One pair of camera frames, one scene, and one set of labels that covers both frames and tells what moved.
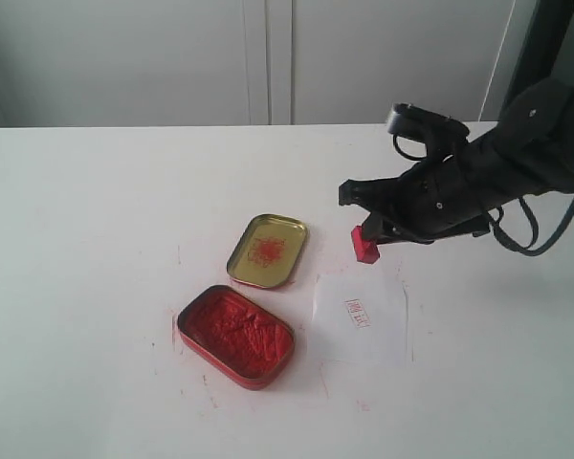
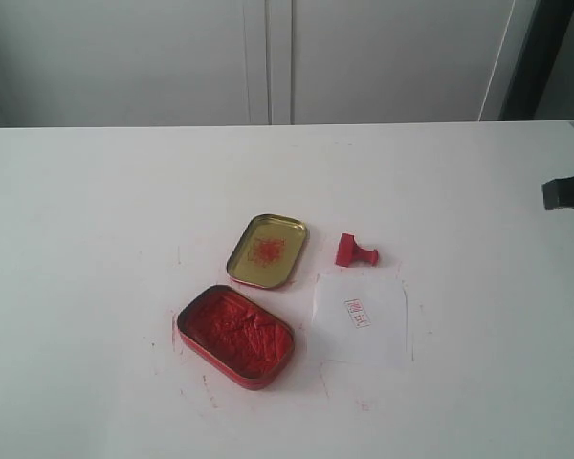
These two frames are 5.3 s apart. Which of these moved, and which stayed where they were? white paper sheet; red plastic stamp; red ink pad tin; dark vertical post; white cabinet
Moved: red plastic stamp
Stayed: red ink pad tin; dark vertical post; white cabinet; white paper sheet
